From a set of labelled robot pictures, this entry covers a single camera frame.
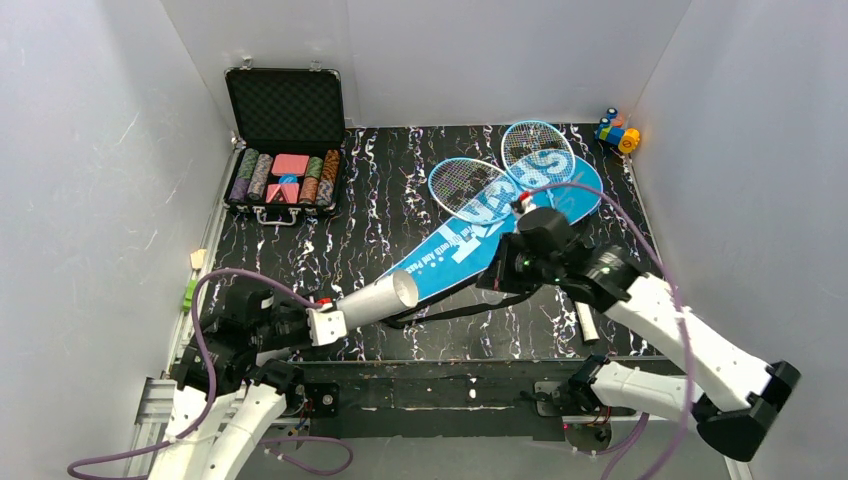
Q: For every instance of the colourful toy block train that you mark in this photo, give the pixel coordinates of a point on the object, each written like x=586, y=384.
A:
x=611, y=130

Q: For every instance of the blue badminton racket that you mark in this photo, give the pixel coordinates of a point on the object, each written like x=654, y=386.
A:
x=472, y=190
x=533, y=152

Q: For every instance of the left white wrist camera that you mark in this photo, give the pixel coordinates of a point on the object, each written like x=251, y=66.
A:
x=327, y=324

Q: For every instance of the white shuttlecock tube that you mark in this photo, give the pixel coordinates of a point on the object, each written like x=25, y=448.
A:
x=379, y=300

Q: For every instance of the clear round tube lid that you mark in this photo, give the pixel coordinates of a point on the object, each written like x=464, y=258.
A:
x=493, y=297

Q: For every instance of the right blue badminton racket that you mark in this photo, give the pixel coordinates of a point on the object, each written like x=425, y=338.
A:
x=533, y=152

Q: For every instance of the green clip on rail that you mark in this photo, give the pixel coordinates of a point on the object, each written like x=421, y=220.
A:
x=188, y=295

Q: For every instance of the beige wooden block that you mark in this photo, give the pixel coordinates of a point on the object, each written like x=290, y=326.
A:
x=197, y=259

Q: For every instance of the left blue badminton racket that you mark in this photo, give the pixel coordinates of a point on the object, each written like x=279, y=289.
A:
x=472, y=190

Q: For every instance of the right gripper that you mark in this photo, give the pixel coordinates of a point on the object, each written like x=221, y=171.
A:
x=502, y=266

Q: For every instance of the black poker chip case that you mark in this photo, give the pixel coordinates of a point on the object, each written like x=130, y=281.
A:
x=285, y=111

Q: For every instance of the blue racket bag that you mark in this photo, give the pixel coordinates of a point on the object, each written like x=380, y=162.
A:
x=457, y=250

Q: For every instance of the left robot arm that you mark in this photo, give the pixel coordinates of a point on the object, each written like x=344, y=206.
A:
x=224, y=401

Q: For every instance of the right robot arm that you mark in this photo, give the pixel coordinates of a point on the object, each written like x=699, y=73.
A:
x=730, y=397

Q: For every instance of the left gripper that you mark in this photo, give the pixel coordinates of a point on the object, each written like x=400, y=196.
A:
x=291, y=320

